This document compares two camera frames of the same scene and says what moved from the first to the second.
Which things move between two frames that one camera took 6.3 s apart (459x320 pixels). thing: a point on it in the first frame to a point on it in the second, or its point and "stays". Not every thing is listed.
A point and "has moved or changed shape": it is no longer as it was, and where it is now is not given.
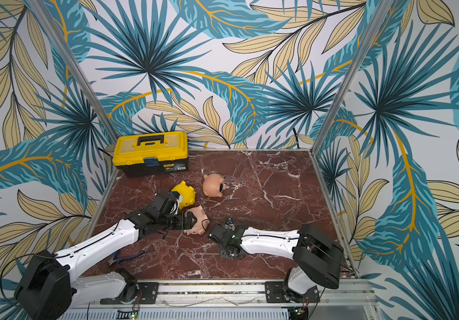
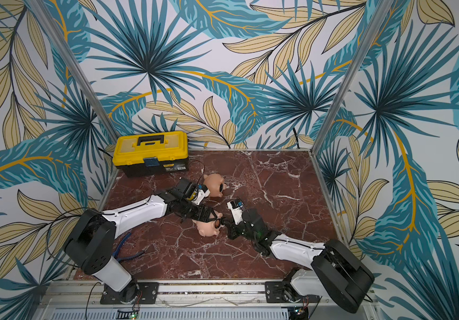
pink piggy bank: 202,223 has moved or changed shape
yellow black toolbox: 146,153 stays
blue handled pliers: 115,259 stays
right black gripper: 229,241 to 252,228
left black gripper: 182,225 to 199,216
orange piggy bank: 213,185 stays
